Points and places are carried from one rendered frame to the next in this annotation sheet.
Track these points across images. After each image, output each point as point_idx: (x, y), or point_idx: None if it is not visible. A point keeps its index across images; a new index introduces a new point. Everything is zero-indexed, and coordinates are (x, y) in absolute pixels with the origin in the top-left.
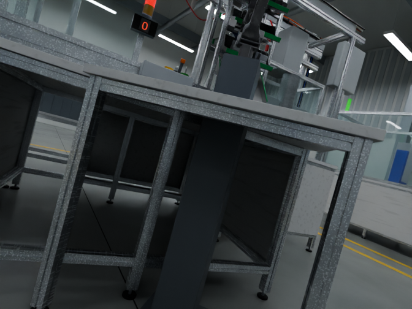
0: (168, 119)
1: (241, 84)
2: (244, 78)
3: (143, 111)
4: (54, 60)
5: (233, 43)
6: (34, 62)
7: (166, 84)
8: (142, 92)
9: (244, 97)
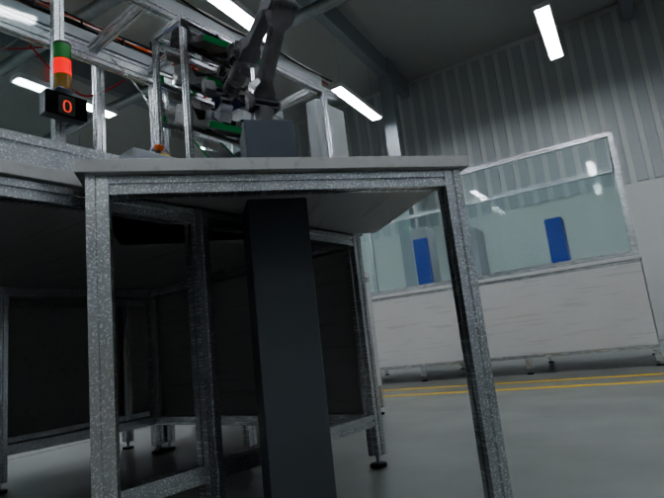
0: None
1: (283, 154)
2: (283, 146)
3: (52, 267)
4: (9, 166)
5: (210, 115)
6: None
7: (220, 161)
8: (182, 183)
9: None
